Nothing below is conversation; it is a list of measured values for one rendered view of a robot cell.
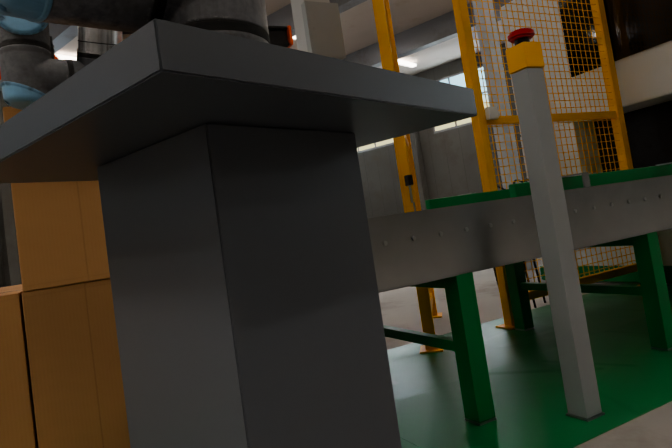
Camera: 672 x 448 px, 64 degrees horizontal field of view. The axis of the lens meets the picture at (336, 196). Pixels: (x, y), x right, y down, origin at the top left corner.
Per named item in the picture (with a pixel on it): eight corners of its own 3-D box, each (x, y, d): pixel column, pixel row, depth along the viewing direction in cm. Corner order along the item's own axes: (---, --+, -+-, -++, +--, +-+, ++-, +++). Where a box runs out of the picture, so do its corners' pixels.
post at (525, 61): (582, 408, 145) (522, 50, 151) (605, 414, 139) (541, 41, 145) (565, 415, 142) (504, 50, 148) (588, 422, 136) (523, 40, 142)
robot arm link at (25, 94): (72, 103, 106) (66, 42, 107) (3, 100, 99) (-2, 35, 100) (64, 115, 113) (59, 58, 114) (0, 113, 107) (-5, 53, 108)
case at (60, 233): (244, 252, 175) (228, 133, 177) (287, 249, 139) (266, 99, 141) (35, 285, 148) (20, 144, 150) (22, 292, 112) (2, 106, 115)
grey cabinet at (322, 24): (342, 60, 289) (334, 7, 291) (346, 57, 284) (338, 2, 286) (308, 60, 280) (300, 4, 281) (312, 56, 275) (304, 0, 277)
